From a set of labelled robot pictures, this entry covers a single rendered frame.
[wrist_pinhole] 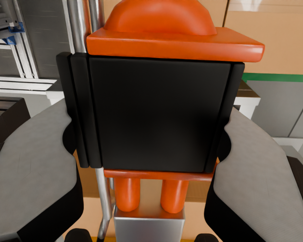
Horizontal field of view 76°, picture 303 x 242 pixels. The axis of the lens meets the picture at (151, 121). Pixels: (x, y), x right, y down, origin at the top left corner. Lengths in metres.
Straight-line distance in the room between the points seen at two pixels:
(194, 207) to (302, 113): 1.39
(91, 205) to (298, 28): 0.74
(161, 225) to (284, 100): 1.46
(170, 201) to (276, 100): 1.43
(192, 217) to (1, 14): 0.91
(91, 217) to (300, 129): 1.61
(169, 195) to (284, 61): 0.68
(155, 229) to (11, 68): 1.16
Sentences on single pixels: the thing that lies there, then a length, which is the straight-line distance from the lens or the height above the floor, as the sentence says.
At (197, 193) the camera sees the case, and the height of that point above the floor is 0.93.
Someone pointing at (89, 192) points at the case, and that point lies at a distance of 0.43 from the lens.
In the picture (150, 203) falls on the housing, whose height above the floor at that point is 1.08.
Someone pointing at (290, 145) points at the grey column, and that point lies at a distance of 1.86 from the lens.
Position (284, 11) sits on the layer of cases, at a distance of 0.74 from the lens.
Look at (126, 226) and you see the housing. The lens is 0.19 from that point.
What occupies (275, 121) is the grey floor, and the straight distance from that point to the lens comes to 1.67.
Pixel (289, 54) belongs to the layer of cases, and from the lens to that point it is 0.79.
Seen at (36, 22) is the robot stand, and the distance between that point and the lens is 1.11.
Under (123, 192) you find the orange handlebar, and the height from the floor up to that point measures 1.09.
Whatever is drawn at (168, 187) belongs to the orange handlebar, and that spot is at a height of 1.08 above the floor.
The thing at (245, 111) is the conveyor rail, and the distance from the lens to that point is 0.75.
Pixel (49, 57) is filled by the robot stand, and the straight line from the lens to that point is 1.13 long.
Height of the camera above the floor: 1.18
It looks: 57 degrees down
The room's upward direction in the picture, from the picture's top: 179 degrees counter-clockwise
